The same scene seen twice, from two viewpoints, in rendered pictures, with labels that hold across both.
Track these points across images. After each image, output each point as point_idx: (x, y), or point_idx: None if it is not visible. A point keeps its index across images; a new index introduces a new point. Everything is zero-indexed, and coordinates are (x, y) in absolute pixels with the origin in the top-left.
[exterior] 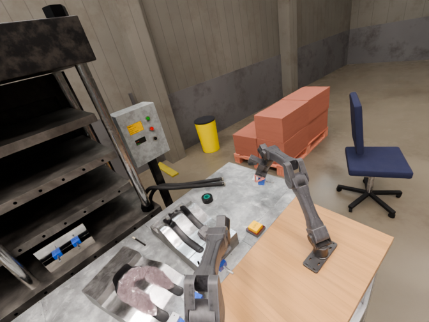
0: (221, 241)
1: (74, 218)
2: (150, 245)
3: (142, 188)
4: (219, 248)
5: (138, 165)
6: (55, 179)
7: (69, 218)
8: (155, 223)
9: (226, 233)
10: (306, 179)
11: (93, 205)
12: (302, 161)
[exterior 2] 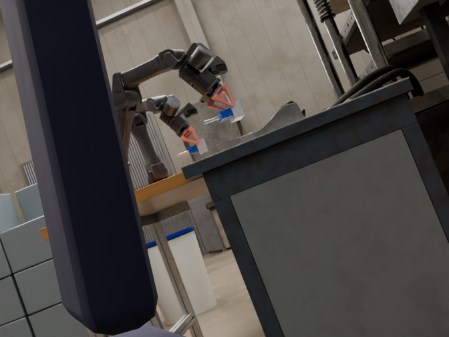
0: (144, 100)
1: (369, 70)
2: None
3: (375, 63)
4: (141, 101)
5: (397, 19)
6: (349, 16)
7: (367, 68)
8: None
9: (149, 101)
10: None
11: (373, 62)
12: (113, 77)
